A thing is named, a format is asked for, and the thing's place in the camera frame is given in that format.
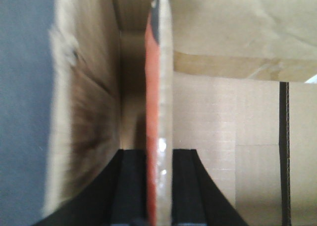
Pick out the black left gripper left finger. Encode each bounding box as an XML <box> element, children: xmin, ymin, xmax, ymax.
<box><xmin>36</xmin><ymin>150</ymin><xmax>147</xmax><ymax>226</ymax></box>

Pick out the small red-sided cardboard box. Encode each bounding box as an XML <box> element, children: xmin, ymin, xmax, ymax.
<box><xmin>145</xmin><ymin>0</ymin><xmax>317</xmax><ymax>226</ymax></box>

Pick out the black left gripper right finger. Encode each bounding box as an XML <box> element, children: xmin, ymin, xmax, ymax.
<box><xmin>172</xmin><ymin>149</ymin><xmax>247</xmax><ymax>226</ymax></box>

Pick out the dark blue fabric mat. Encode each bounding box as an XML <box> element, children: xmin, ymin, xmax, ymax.
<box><xmin>0</xmin><ymin>0</ymin><xmax>53</xmax><ymax>226</ymax></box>

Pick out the large brown cardboard box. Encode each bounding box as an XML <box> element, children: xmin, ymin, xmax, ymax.
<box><xmin>43</xmin><ymin>0</ymin><xmax>317</xmax><ymax>212</ymax></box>

